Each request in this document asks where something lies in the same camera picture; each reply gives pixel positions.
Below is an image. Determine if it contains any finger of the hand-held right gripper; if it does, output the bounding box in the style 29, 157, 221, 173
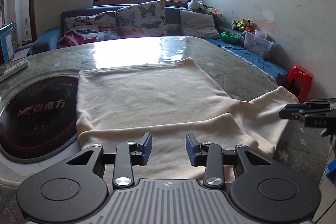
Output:
285, 101, 315, 110
279, 109, 307, 121

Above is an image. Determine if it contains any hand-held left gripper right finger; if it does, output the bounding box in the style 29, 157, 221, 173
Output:
185, 133, 272, 190

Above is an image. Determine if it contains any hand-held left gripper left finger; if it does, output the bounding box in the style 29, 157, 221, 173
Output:
66, 133, 153, 190

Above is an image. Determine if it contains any cream knit garment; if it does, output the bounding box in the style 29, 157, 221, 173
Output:
76, 57, 300, 184

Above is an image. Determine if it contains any red plastic stool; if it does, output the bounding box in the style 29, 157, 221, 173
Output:
283, 65, 315, 103

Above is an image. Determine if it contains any blue plastic item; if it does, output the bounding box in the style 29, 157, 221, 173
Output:
325, 159, 336, 183

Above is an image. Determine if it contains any blue sofa sheet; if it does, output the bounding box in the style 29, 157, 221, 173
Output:
207, 36, 290, 84

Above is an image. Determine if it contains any clear plastic storage box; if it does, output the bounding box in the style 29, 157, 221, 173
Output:
243, 30, 279, 60

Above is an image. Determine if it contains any green plastic bowl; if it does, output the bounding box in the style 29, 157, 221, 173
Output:
220, 32, 240, 43

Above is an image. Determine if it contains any green yellow plush toy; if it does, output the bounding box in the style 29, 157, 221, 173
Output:
232, 18, 254, 32

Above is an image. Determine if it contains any round black induction cooktop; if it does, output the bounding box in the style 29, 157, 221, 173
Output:
0, 75, 81, 163

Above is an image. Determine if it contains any flat butterfly print cushion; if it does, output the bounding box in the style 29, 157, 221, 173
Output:
86, 29, 122, 41

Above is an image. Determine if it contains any plain grey cushion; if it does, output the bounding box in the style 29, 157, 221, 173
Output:
180, 10, 221, 40

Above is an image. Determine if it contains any pink plush toy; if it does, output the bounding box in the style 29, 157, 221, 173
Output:
207, 7, 223, 18

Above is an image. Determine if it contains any pink crumpled cloth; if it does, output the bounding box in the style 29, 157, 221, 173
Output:
57, 29, 98, 49

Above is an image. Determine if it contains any panda plush toy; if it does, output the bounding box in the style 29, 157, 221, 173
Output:
187, 0, 208, 11

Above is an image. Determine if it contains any blue corner sofa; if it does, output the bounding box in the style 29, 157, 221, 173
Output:
26, 5, 290, 86

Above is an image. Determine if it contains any grey remote control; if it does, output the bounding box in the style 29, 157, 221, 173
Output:
0, 59, 29, 83

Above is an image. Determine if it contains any blue white small cabinet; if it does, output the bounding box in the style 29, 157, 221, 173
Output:
0, 22, 15, 63

